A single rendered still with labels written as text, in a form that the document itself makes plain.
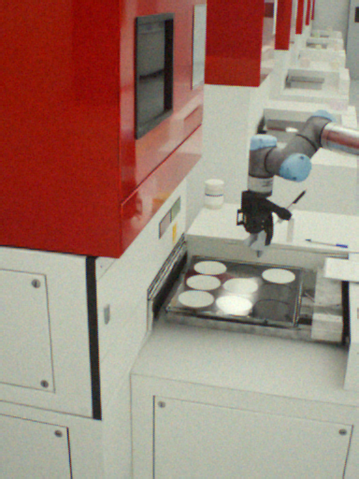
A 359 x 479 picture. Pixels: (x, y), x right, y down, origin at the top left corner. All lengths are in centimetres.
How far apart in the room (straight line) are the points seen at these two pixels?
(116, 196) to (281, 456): 83
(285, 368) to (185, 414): 28
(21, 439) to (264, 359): 65
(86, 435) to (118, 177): 63
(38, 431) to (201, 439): 42
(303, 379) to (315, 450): 18
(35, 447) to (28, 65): 90
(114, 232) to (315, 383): 68
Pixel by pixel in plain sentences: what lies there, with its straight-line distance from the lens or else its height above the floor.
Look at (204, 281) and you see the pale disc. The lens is 190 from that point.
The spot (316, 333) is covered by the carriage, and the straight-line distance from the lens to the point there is 173.
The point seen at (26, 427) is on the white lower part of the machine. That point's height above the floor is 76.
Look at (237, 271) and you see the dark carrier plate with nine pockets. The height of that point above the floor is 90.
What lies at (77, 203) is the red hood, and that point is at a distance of 123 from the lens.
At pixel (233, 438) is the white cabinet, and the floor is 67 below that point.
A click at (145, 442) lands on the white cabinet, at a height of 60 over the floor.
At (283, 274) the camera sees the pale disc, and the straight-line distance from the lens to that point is 198.
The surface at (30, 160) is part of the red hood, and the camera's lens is 124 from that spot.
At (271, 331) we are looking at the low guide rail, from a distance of 178.
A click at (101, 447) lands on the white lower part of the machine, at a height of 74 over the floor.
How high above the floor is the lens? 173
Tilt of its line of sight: 22 degrees down
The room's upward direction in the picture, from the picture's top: 1 degrees clockwise
